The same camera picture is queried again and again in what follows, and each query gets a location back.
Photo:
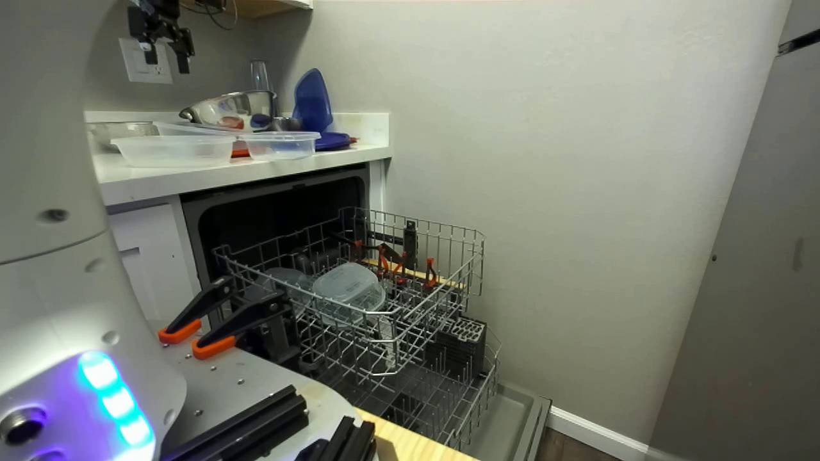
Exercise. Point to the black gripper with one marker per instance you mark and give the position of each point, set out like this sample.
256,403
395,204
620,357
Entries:
152,21

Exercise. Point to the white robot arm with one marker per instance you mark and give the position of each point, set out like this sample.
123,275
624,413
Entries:
76,345

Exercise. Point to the stainless steel mixing bowl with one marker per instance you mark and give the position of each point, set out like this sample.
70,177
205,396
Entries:
214,111

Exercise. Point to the clear plastic container in rack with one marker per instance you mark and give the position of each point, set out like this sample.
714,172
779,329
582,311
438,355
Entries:
350,291

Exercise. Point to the white upper dishwasher rack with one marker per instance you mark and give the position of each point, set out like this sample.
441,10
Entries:
386,341

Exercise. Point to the lower dishwasher rack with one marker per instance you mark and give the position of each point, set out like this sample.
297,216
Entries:
446,396

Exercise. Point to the clear rectangular container on counter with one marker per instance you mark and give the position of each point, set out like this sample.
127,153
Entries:
176,153

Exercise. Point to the blue plastic pitcher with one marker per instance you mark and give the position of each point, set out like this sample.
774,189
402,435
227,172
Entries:
314,104

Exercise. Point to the white cabinet door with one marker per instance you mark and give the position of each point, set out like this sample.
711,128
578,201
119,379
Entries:
155,250

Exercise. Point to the blue plastic lid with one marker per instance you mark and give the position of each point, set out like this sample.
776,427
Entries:
333,143

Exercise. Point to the left orange black clamp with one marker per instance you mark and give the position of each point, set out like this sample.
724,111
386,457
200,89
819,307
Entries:
191,320

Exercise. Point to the open dishwasher door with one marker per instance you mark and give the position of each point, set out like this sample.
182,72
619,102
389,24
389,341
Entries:
507,423

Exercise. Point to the white wall outlet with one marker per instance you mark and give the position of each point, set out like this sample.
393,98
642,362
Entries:
138,70

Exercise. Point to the wooden handled utensil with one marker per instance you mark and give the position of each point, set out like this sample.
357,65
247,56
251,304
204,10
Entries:
398,274

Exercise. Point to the white round robot base plate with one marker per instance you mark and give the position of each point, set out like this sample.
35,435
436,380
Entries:
236,380

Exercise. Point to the black aluminium rail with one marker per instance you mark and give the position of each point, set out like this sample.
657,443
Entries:
249,435

